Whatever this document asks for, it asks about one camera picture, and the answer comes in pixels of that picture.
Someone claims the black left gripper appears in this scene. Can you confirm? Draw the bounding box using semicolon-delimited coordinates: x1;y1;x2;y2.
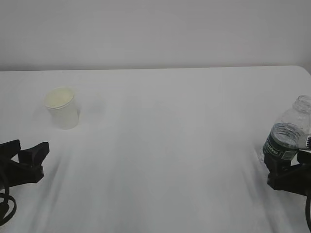
0;139;50;187

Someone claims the clear plastic water bottle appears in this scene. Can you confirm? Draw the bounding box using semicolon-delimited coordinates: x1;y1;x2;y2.
257;95;311;166

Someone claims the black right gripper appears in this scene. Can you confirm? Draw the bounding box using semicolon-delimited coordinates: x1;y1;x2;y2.
264;150;311;196

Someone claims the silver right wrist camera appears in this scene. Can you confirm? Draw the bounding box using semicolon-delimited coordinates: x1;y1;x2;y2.
306;134;311;149

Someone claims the white paper cup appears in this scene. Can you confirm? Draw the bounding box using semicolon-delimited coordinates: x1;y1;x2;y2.
43;87;79;130

